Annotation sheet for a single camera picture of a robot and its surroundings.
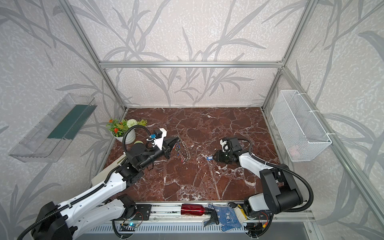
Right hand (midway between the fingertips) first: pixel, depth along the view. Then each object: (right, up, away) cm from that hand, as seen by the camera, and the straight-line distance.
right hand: (215, 152), depth 91 cm
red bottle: (-12, -22, -21) cm, 33 cm away
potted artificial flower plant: (-58, +15, -2) cm, 60 cm away
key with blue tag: (-3, -4, +2) cm, 5 cm away
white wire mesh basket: (+34, +14, -28) cm, 46 cm away
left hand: (-19, +13, -20) cm, 31 cm away
